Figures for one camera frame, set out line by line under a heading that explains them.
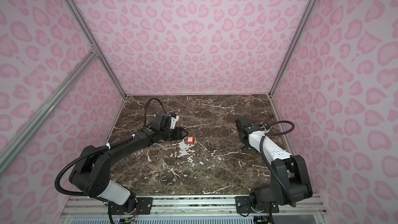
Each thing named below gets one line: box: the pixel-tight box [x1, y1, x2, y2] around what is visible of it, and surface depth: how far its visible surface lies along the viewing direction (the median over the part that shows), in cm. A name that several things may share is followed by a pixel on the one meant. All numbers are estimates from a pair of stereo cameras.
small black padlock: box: [160, 175, 173, 186], surface depth 82 cm
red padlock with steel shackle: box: [186, 130, 195, 145], surface depth 96 cm
